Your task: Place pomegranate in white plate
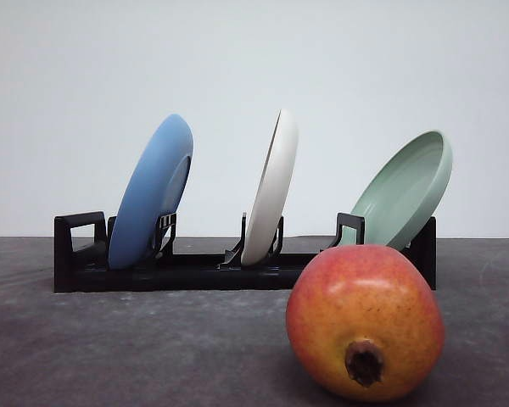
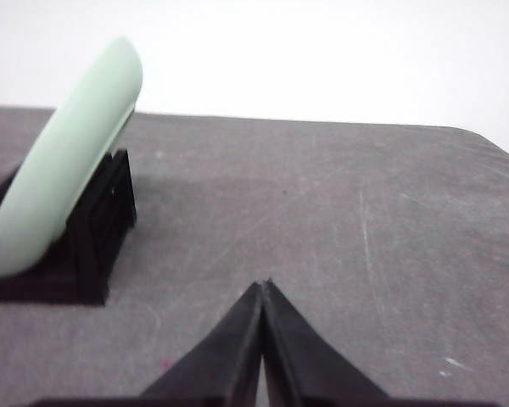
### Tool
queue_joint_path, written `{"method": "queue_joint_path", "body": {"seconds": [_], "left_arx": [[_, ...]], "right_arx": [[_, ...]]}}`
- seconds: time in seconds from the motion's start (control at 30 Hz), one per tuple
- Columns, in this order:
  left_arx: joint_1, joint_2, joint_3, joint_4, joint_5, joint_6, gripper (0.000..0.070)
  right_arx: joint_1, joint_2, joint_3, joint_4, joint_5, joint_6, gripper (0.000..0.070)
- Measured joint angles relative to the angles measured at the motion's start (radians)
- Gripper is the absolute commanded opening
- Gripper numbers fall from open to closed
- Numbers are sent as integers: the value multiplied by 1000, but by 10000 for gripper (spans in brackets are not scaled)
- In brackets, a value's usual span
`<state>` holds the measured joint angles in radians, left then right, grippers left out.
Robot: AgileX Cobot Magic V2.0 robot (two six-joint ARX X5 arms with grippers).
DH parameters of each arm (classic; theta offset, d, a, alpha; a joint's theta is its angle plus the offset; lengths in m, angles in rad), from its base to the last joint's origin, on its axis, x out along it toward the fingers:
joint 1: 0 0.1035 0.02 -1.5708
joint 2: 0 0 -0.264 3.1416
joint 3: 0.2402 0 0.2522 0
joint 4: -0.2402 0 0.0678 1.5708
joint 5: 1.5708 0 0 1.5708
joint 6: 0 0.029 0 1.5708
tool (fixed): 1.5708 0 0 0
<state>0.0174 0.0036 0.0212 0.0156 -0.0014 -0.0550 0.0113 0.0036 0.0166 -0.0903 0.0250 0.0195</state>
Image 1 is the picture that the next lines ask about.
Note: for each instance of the white plate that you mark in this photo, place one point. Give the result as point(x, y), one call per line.
point(271, 192)

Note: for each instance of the blue plate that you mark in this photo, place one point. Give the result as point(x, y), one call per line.
point(156, 186)

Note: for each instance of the green plate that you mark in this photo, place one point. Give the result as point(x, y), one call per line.
point(406, 193)

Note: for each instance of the black plate rack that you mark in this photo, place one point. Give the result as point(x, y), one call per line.
point(82, 258)

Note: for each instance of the red yellow pomegranate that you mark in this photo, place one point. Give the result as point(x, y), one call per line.
point(365, 320)

